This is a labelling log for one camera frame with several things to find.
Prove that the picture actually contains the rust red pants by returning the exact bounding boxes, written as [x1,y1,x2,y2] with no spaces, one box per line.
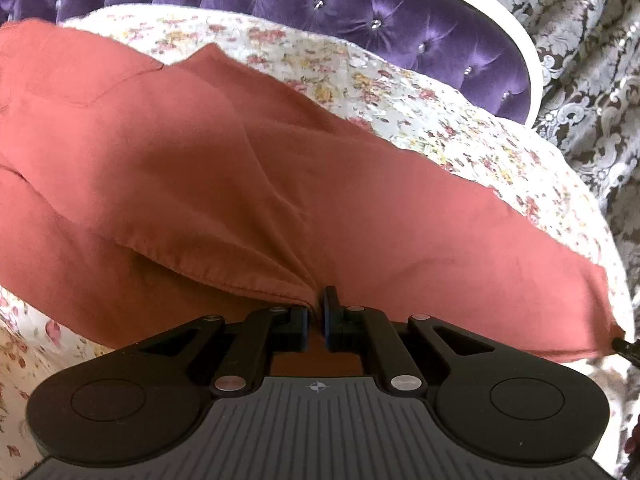
[1,20,622,362]

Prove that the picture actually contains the brown silver damask curtain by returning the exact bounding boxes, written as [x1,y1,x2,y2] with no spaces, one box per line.
[439,0,640,480]

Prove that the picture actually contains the purple tufted chaise sofa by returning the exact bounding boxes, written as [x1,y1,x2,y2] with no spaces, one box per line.
[1,0,542,125]

